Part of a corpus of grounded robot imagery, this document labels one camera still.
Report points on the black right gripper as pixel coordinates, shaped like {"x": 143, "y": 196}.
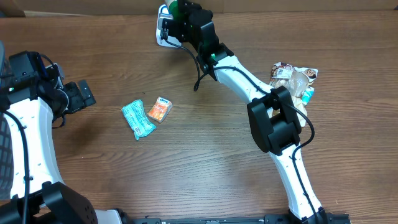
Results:
{"x": 185, "y": 40}

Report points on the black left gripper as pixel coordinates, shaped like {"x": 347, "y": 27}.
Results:
{"x": 79, "y": 101}

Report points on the green lid jar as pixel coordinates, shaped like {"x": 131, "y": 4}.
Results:
{"x": 172, "y": 6}

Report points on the teal snack packet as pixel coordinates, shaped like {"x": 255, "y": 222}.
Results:
{"x": 137, "y": 120}

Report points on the orange tissue pack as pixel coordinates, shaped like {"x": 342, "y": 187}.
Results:
{"x": 160, "y": 109}

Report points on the beige Pantree snack bag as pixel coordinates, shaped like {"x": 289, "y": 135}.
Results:
{"x": 295, "y": 79}

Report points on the teal wipes pack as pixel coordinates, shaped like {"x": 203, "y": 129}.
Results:
{"x": 307, "y": 95}

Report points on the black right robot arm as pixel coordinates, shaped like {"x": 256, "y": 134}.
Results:
{"x": 273, "y": 118}

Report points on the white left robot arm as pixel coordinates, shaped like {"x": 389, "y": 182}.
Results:
{"x": 33, "y": 96}

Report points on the white barcode scanner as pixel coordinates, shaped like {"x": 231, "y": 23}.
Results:
{"x": 163, "y": 17}

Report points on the black wire basket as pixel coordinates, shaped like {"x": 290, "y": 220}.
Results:
{"x": 6, "y": 160}

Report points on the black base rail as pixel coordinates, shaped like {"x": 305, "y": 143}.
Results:
{"x": 267, "y": 219}

